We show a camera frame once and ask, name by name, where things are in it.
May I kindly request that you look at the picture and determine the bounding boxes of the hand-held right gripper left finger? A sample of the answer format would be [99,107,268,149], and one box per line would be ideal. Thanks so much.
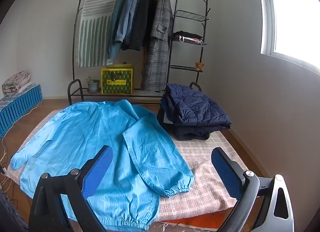
[28,145,113,232]

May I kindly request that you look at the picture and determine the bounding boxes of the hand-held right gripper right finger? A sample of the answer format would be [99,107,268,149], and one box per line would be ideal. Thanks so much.
[211,147,295,232]

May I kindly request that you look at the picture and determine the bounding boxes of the light blue work coat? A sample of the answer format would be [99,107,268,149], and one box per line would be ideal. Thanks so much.
[10,99,195,231]

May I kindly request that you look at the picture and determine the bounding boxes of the black metal clothes rack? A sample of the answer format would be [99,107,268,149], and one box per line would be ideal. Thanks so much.
[68,0,210,106]

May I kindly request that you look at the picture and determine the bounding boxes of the black folded clothes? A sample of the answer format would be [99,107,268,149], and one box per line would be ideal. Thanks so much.
[172,31,203,39]

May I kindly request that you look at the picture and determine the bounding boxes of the pink checked blanket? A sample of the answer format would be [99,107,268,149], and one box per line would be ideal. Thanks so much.
[6,108,249,222]

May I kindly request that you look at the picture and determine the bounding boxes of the black folded garment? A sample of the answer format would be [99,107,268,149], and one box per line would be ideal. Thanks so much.
[157,102,210,141]

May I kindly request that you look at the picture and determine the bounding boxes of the navy quilted jacket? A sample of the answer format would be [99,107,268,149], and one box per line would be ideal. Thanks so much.
[162,83,232,133]

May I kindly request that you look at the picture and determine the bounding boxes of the clear plastic sheet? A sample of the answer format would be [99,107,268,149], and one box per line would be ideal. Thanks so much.
[147,222,220,232]

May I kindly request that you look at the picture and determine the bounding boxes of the small potted plant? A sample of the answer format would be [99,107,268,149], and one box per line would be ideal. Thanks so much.
[86,76,100,93]

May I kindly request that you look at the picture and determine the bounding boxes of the yellow green patterned bag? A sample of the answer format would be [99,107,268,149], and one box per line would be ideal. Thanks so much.
[101,62,134,95]

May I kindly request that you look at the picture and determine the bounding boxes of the blue slatted panel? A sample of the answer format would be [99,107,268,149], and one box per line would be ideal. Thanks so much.
[0,84,43,139]

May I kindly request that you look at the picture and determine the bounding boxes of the floral fabric bundle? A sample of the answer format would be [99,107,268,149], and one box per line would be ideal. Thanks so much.
[2,70,31,95]

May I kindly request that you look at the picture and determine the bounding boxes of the grey plaid coat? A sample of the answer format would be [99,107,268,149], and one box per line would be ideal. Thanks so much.
[140,0,174,92]

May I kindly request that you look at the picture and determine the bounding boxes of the white green striped cloth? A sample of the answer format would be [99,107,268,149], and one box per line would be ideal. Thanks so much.
[78,0,124,68]

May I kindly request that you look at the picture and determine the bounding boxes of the dark denim jacket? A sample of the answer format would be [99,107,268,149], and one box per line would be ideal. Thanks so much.
[115,0,143,50]

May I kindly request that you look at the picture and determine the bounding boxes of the black coat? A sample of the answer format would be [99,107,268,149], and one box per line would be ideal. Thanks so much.
[121,0,158,51]

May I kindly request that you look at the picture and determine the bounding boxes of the white framed window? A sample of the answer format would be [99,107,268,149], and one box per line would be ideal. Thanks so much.
[255,0,320,73]

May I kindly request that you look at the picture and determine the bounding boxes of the white cable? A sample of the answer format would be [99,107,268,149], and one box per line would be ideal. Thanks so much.
[0,137,13,190]

